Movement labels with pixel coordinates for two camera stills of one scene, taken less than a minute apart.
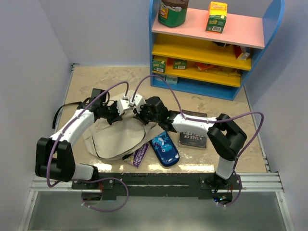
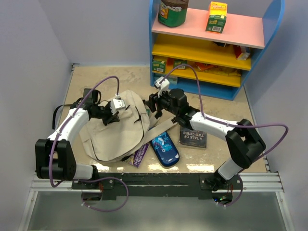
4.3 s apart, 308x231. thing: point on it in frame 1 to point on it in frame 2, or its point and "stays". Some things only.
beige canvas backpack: x=121 y=137 stays
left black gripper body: x=110 y=113 stays
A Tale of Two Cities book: x=189 y=139 stays
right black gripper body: x=145 y=116 to x=163 y=102
